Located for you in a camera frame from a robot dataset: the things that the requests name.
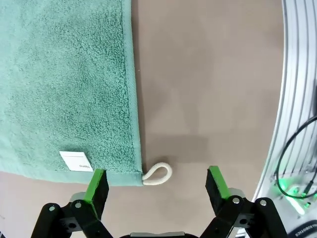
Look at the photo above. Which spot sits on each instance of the green terry towel with loop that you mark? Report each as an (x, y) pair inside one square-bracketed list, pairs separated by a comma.
[(62, 86)]

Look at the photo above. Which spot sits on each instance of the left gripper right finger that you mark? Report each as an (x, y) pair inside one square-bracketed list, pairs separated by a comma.
[(218, 186)]

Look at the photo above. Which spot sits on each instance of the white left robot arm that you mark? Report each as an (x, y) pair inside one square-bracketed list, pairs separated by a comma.
[(303, 230)]

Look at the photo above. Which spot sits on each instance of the aluminium slotted mounting plate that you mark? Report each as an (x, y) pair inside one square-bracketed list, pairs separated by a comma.
[(297, 74)]

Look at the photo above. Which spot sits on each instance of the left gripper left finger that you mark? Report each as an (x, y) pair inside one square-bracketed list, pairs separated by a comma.
[(96, 196)]

